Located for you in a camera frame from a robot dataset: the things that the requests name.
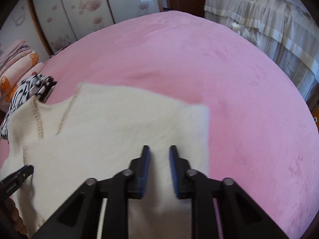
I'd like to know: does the black white patterned folded garment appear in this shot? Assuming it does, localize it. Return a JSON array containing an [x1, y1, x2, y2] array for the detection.
[[1, 74, 57, 140]]

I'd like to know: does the beige lace covered furniture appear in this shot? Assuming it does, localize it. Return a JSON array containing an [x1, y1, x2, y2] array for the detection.
[[204, 0, 318, 101]]

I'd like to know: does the pink bear print quilt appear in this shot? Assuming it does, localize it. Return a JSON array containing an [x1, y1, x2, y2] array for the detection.
[[1, 50, 44, 112]]

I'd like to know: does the lilac folded quilt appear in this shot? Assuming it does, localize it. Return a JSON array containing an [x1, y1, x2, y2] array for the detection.
[[1, 39, 32, 74]]

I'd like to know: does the cream fuzzy cardigan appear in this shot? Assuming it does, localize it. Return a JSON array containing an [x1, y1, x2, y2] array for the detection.
[[1, 83, 209, 238]]

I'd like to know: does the floral sliding wardrobe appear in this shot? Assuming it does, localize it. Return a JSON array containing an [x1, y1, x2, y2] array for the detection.
[[28, 0, 163, 56]]

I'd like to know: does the pink plush bed blanket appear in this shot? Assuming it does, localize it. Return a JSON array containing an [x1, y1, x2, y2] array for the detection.
[[0, 10, 319, 239]]

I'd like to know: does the person's left hand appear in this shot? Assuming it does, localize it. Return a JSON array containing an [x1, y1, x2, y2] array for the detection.
[[4, 197, 27, 236]]

